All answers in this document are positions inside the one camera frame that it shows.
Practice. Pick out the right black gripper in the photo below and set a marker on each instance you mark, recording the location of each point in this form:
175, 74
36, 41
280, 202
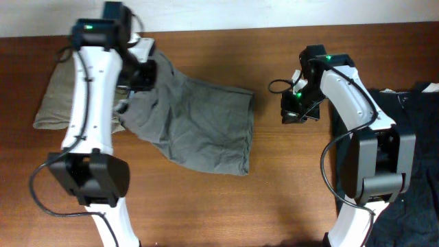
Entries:
298, 112

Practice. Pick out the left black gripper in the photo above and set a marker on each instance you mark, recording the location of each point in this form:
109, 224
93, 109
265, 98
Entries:
138, 78

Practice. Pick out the grey shorts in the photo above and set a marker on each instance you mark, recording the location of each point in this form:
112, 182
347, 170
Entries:
196, 124

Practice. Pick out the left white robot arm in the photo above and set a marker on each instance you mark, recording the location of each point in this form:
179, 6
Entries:
108, 56

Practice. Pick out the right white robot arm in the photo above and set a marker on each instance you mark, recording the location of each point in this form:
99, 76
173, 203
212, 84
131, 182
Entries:
378, 164

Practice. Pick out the folded khaki shorts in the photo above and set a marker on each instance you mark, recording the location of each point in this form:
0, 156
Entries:
55, 109

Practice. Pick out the dark navy garment pile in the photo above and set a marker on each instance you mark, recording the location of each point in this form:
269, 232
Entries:
412, 219

